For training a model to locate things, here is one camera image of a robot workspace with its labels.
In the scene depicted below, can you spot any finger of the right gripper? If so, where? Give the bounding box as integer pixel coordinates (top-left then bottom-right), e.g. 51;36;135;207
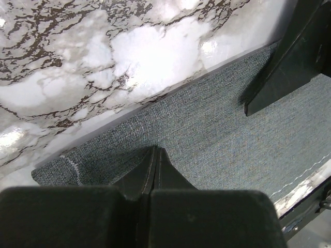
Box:
245;1;330;116

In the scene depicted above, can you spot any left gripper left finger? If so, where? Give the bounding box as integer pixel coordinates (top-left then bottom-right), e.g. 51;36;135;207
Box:
1;147;155;247

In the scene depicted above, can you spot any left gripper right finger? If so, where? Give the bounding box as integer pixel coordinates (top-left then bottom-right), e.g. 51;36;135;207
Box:
148;149;287;247

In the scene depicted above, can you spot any grey cloth napkin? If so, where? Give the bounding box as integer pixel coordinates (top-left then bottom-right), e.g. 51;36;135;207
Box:
32;45;330;201

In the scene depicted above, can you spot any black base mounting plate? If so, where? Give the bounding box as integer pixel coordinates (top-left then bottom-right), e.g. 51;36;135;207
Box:
280;177;330;241

